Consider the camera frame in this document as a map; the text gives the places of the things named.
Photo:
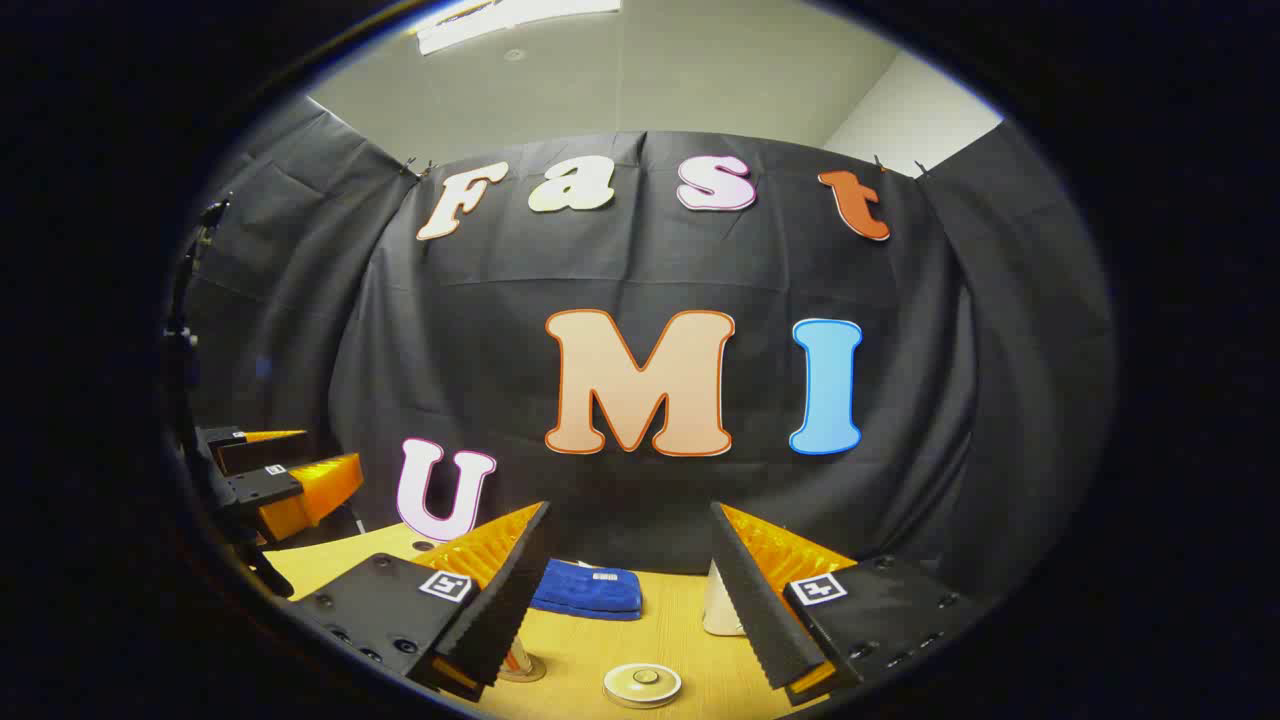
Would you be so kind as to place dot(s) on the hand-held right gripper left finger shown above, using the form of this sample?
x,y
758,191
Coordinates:
x,y
505,610

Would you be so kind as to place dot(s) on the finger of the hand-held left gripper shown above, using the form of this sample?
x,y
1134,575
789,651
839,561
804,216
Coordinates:
x,y
250,455
270,485

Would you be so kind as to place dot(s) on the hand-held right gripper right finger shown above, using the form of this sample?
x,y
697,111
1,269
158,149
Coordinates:
x,y
755,610

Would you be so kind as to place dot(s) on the clear water bottle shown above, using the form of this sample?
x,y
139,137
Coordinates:
x,y
518,658

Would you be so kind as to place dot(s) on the round cork coaster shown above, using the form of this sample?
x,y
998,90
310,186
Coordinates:
x,y
536,671

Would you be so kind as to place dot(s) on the white teacup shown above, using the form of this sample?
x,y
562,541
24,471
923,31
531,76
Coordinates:
x,y
640,702

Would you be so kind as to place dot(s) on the white toaster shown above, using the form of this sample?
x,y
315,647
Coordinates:
x,y
720,605

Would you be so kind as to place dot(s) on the folded blue towel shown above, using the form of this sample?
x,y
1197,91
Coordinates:
x,y
590,588

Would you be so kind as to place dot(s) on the black backdrop cloth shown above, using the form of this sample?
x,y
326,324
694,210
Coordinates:
x,y
640,260

